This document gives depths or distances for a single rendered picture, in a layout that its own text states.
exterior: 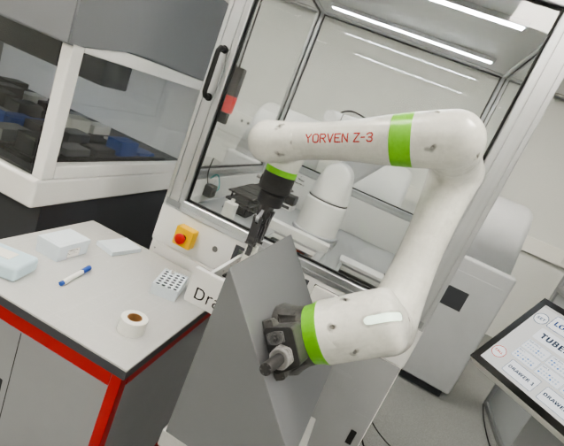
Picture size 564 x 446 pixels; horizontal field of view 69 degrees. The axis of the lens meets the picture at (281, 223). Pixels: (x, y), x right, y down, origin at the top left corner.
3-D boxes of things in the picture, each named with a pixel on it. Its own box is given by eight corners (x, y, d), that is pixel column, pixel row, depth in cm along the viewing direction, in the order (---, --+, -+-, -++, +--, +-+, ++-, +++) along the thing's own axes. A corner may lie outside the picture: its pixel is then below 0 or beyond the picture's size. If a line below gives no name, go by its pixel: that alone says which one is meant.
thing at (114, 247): (111, 256, 140) (112, 252, 139) (96, 244, 143) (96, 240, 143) (140, 252, 151) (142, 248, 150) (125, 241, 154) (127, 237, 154)
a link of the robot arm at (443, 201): (405, 366, 97) (493, 166, 101) (394, 369, 83) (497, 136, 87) (357, 340, 103) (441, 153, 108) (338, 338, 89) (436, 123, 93)
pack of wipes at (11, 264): (37, 271, 116) (40, 257, 115) (12, 283, 107) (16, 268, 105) (-13, 250, 116) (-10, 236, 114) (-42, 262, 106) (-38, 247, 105)
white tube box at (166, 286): (173, 302, 128) (178, 292, 127) (149, 292, 127) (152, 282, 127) (184, 286, 140) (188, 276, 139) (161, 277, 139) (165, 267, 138)
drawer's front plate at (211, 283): (269, 346, 115) (283, 313, 112) (182, 298, 120) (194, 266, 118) (271, 343, 116) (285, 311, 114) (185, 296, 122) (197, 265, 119)
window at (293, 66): (405, 307, 135) (563, 10, 111) (187, 200, 152) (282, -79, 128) (405, 306, 136) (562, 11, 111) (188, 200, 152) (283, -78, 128)
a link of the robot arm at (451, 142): (483, 180, 86) (488, 127, 88) (484, 155, 75) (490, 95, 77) (395, 177, 94) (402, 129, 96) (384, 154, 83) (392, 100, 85)
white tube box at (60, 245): (56, 262, 123) (59, 247, 122) (34, 249, 125) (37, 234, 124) (87, 253, 135) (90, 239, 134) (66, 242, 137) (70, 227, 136)
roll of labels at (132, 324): (111, 326, 106) (115, 313, 105) (133, 319, 112) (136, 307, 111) (127, 342, 103) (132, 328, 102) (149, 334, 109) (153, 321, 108)
